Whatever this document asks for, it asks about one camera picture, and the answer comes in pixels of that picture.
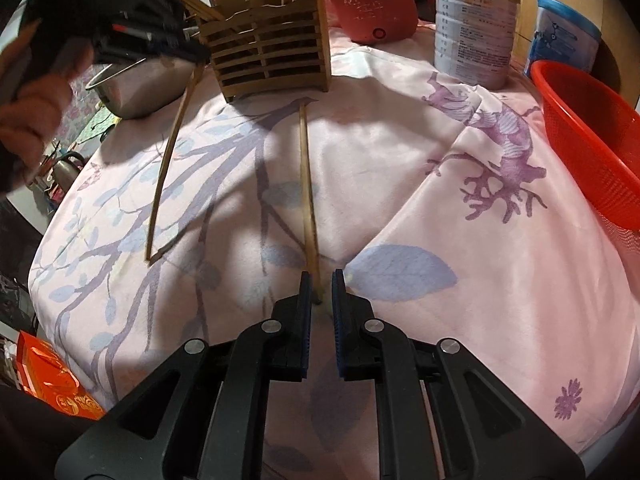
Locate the pink floral tablecloth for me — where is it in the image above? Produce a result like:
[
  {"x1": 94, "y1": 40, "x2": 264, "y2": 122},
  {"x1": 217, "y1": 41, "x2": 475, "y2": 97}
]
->
[{"x1": 28, "y1": 28, "x2": 639, "y2": 457}]

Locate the chopstick with red print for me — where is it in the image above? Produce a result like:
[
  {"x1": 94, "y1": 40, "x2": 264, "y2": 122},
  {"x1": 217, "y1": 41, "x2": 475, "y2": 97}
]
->
[{"x1": 298, "y1": 104, "x2": 322, "y2": 304}]

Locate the red electric pot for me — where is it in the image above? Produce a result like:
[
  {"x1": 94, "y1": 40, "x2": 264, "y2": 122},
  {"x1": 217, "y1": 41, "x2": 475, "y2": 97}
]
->
[{"x1": 329, "y1": 0, "x2": 435, "y2": 46}]

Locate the metal kettle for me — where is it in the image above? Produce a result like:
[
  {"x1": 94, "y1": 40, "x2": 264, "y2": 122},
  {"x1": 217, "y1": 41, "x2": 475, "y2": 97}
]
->
[{"x1": 52, "y1": 151, "x2": 86, "y2": 193}]

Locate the blue lidded canister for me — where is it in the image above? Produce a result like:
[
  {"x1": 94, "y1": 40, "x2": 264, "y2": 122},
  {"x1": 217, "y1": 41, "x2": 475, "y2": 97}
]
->
[{"x1": 524, "y1": 0, "x2": 602, "y2": 78}]

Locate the orange red gift bag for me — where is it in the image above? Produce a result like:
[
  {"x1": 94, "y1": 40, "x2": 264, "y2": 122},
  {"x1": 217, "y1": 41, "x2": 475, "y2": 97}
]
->
[{"x1": 15, "y1": 332, "x2": 105, "y2": 420}]

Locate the stainless steel bowl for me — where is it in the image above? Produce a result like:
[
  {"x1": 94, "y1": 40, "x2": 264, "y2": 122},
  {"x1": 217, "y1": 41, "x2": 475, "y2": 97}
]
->
[{"x1": 86, "y1": 56, "x2": 195, "y2": 119}]

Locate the wooden chopstick holder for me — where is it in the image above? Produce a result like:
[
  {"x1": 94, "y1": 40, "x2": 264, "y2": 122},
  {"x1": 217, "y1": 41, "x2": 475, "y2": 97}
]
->
[{"x1": 200, "y1": 0, "x2": 331, "y2": 102}]

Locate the person's left hand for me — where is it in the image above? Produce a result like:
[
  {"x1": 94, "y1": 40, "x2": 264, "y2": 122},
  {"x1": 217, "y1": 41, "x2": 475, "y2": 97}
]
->
[{"x1": 1, "y1": 46, "x2": 93, "y2": 195}]

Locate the red plastic basket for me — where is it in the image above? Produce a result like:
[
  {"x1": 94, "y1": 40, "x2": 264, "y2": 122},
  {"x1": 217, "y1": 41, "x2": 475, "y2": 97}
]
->
[{"x1": 530, "y1": 61, "x2": 640, "y2": 231}]

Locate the milk powder tin gold lid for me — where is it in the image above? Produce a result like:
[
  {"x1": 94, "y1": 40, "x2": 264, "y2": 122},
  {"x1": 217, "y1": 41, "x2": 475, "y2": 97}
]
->
[{"x1": 434, "y1": 0, "x2": 521, "y2": 90}]

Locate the plain wooden chopstick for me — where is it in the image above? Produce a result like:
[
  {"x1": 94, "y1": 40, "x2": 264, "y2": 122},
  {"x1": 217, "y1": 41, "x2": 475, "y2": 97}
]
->
[{"x1": 144, "y1": 63, "x2": 205, "y2": 263}]

